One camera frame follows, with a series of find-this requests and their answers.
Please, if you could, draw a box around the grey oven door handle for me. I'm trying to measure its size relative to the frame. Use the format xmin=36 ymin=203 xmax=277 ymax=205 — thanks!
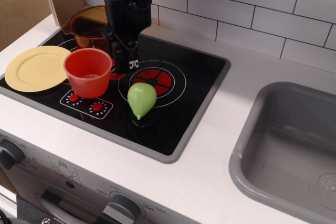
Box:
xmin=39 ymin=191 xmax=110 ymax=223

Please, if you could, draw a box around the grey left oven knob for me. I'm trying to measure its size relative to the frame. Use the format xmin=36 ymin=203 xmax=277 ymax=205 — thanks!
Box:
xmin=1 ymin=139 xmax=25 ymax=170

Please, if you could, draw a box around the black toy stove top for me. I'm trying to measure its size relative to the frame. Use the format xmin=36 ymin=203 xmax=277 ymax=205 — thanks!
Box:
xmin=1 ymin=35 xmax=230 ymax=164

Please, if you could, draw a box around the amber transparent pot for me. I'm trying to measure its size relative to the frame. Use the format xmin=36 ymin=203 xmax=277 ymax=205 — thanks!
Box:
xmin=61 ymin=5 xmax=111 ymax=56

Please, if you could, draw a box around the grey oven knob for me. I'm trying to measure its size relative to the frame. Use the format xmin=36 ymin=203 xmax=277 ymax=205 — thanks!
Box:
xmin=103 ymin=195 xmax=141 ymax=224
xmin=1 ymin=139 xmax=25 ymax=170

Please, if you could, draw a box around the green plastic pear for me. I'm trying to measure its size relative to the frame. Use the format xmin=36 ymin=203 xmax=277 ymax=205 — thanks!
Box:
xmin=127 ymin=82 xmax=157 ymax=120

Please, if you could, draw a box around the grey plastic sink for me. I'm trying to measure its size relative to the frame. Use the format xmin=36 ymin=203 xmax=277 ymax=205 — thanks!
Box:
xmin=229 ymin=82 xmax=335 ymax=223

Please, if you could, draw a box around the red plastic cup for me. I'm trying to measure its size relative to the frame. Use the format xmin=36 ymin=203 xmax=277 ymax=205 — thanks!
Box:
xmin=64 ymin=48 xmax=125 ymax=99

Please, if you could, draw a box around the yellow plastic plate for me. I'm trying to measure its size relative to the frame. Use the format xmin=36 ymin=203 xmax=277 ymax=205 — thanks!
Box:
xmin=4 ymin=46 xmax=70 ymax=92

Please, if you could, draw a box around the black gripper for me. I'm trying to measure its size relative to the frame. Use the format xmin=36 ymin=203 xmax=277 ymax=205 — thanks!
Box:
xmin=104 ymin=0 xmax=152 ymax=74

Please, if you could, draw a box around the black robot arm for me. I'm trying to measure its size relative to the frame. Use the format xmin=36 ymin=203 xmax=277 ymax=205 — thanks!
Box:
xmin=102 ymin=0 xmax=152 ymax=74

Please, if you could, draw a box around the grey centre oven knob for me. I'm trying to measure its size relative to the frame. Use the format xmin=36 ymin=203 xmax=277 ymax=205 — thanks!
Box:
xmin=103 ymin=195 xmax=141 ymax=224

